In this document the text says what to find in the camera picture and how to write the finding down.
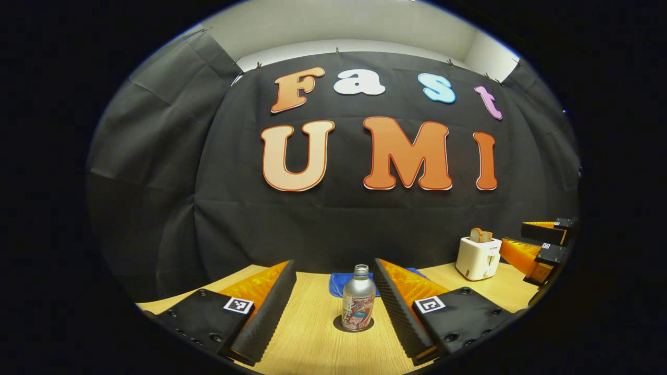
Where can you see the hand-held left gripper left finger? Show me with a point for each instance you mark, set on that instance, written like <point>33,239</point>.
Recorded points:
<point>268,312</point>

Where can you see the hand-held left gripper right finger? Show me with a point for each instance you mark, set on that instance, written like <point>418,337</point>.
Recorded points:
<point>398,312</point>

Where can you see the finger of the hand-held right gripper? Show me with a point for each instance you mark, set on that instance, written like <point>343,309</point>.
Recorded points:
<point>544,232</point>
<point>526,258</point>

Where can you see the silver water bottle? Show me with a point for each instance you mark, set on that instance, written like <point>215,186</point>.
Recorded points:
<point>358,302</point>

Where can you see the dark round coaster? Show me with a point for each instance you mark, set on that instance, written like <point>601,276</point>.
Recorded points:
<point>337,325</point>

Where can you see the white toaster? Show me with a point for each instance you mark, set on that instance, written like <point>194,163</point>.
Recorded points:
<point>477,258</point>

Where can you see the toast slice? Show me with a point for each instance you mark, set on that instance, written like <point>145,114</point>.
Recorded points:
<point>479,235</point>

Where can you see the blue cloth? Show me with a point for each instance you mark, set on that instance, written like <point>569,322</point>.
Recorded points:
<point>337,284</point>

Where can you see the black backdrop cloth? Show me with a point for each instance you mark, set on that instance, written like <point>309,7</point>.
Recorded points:
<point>338,224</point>

